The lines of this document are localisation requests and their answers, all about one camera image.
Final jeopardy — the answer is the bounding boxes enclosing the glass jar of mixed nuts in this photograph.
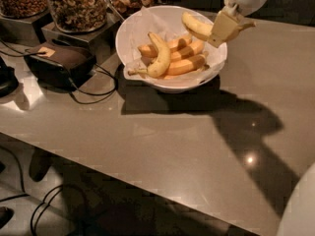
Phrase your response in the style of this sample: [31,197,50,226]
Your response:
[47,0,107,33]

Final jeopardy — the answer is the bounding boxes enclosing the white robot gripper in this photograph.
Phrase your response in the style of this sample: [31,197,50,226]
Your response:
[208,0,267,48]

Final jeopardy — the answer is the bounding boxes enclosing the black device with brown pouch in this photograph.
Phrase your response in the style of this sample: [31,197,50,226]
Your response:
[24,40,96,91]

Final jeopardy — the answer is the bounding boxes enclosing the orange sweet potato bottom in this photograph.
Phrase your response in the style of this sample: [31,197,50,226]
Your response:
[165,54,207,76]

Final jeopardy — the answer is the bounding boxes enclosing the black floor cable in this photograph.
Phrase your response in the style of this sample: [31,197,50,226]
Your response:
[0,146,90,236]

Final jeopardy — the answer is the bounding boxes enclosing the orange sweet potato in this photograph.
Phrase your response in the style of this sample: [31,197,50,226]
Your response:
[165,54,207,76]
[138,33,192,58]
[154,40,205,64]

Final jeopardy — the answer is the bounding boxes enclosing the glass jar of almonds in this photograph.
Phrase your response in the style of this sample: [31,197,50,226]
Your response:
[0,0,47,19]

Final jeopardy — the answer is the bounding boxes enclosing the yellow banana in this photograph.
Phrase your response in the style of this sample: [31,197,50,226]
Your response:
[181,12,213,41]
[128,32,171,78]

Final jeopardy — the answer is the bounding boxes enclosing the orange sweet potato middle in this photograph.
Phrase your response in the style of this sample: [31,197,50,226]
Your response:
[154,40,205,64]

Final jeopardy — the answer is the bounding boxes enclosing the white paper bowl liner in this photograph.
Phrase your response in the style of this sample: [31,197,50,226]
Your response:
[121,6,224,88]

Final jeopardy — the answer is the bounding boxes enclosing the metal stand under nut jar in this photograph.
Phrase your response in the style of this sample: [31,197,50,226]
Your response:
[41,13,120,63]

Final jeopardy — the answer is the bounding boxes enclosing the white ceramic bowl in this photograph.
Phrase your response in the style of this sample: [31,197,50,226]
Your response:
[114,5,228,94]

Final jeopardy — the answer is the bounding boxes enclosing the black cable on table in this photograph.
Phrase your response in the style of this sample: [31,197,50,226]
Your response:
[0,37,120,105]

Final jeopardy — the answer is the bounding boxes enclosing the orange sweet potato top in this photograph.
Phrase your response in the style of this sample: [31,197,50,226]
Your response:
[138,33,192,58]

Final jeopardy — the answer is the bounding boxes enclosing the black round object left edge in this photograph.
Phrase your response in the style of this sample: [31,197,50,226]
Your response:
[0,57,19,97]

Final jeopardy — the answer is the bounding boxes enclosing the metal stand under almond jar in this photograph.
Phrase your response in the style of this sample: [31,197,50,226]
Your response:
[0,11,52,46]

